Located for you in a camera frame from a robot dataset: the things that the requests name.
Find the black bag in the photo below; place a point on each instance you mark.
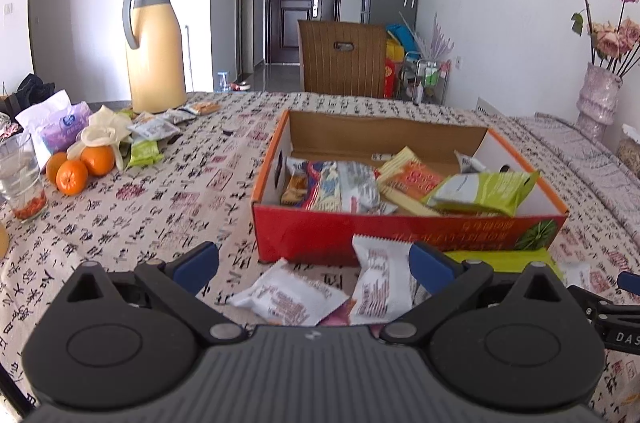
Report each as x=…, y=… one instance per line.
x=31, y=91

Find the green snack bag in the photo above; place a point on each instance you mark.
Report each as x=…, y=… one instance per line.
x=499, y=193

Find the drinking glass with goji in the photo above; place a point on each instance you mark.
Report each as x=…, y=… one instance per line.
x=21, y=184

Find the left orange mandarin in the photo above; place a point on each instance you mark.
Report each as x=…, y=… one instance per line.
x=53, y=165

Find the yellow striped biscuit pack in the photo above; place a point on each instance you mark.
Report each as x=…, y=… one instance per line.
x=408, y=183

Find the white front snack packet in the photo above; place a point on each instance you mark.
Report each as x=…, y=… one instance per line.
x=280, y=296

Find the middle orange mandarin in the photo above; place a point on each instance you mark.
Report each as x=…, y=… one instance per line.
x=72, y=177

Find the blue plastic dustpan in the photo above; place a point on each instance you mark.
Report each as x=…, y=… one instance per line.
x=404, y=36

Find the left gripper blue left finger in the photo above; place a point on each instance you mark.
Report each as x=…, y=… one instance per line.
x=193, y=270

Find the glass jar with snacks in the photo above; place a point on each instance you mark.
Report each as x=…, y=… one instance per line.
x=628, y=150

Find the wire storage rack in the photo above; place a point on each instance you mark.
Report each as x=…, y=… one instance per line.
x=422, y=80

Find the purple tissue pack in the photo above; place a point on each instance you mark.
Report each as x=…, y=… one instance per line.
x=55, y=122

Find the red cardboard pumpkin box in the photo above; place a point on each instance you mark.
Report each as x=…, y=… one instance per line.
x=320, y=238

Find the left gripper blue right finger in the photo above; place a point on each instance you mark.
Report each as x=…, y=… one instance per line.
x=431, y=268

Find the pink textured vase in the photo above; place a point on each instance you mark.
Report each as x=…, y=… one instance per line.
x=597, y=101

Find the small green snack packet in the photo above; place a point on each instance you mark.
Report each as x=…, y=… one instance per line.
x=144, y=153

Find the orange mandarin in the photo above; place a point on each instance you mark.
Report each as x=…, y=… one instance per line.
x=53, y=165
x=72, y=177
x=99, y=160

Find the cream fabric flower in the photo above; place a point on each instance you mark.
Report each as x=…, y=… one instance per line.
x=105, y=128

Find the pink snack bag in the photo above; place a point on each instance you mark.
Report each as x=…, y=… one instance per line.
x=339, y=317

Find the white packets by jug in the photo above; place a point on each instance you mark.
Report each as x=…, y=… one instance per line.
x=160, y=126

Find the brown woven chair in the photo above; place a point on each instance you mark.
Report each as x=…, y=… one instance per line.
x=342, y=58

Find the yellow thermos jug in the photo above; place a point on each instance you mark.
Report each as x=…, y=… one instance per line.
x=154, y=55

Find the yellow cup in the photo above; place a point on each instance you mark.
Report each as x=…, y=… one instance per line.
x=4, y=241

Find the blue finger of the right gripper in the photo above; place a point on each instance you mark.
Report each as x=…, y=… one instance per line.
x=629, y=282

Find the red white snack bag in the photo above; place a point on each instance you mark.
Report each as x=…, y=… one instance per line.
x=334, y=187

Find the red gift box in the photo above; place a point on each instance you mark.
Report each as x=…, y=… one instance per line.
x=390, y=79

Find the right orange mandarin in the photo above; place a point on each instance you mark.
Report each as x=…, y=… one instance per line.
x=99, y=160

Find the patterned fabric runner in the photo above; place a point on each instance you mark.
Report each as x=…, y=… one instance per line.
x=604, y=192

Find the long green snack pack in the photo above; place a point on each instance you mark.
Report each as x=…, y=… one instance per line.
x=507, y=261

